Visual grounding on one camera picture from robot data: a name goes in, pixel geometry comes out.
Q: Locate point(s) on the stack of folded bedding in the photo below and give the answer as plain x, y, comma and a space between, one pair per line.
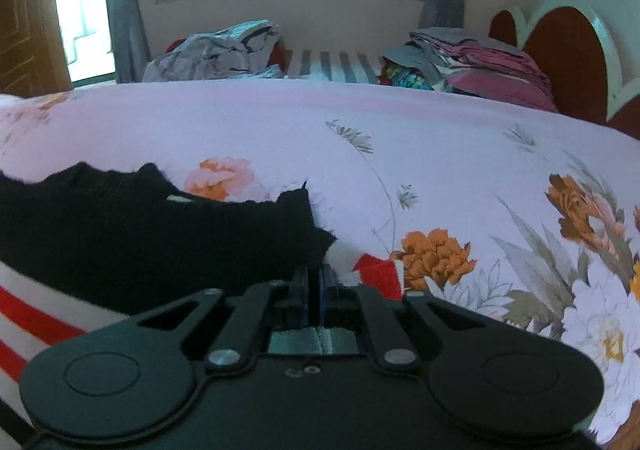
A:
480, 65

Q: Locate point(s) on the grey striped bench cushion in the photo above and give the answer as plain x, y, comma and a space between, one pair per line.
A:
330, 66

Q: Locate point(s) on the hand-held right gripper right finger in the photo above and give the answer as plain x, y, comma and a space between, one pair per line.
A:
325, 290

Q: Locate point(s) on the pile of crumpled clothes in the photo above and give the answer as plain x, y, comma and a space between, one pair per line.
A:
215, 52

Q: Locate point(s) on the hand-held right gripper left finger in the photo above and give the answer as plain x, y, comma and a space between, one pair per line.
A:
302, 290

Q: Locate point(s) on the red and white headboard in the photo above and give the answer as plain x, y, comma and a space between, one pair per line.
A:
575, 55

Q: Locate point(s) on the brown wooden door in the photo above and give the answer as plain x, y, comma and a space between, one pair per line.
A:
25, 30

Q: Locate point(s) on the striped knit sweater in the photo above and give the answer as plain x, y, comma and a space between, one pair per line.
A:
150, 240

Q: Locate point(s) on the pink floral bed sheet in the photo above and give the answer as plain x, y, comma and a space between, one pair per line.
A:
400, 140

